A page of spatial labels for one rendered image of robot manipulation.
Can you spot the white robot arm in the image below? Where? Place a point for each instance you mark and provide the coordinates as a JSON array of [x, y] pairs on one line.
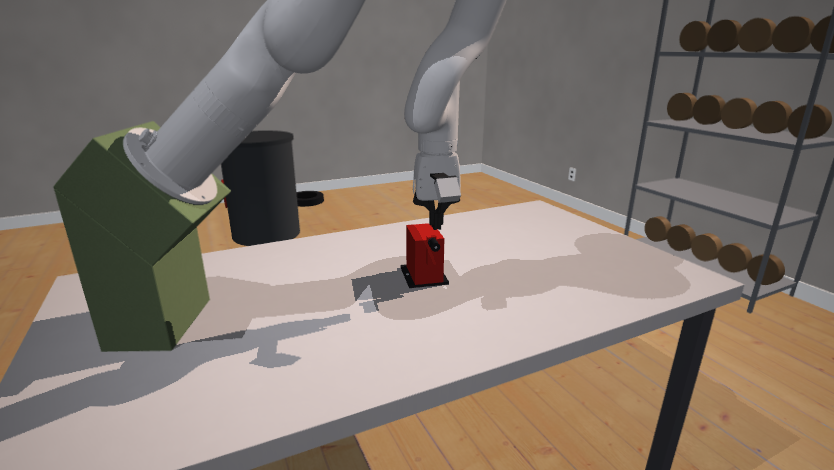
[[302, 36]]

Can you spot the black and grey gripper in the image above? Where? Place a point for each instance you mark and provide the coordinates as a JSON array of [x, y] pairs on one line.
[[425, 192]]

